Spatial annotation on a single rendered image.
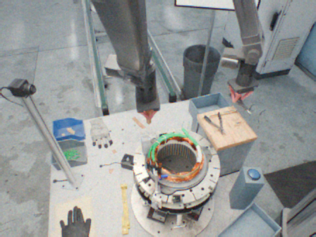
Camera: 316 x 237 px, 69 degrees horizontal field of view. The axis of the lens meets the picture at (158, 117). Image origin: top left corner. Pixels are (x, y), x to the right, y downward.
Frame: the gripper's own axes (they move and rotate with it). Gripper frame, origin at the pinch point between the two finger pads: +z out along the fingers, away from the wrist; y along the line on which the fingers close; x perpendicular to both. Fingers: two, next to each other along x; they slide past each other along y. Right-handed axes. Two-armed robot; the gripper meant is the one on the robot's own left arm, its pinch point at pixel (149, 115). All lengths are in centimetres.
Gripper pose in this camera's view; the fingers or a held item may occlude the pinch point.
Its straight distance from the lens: 72.4
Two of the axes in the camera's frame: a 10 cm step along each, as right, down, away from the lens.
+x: 9.9, -1.1, 0.5
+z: 0.3, 6.1, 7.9
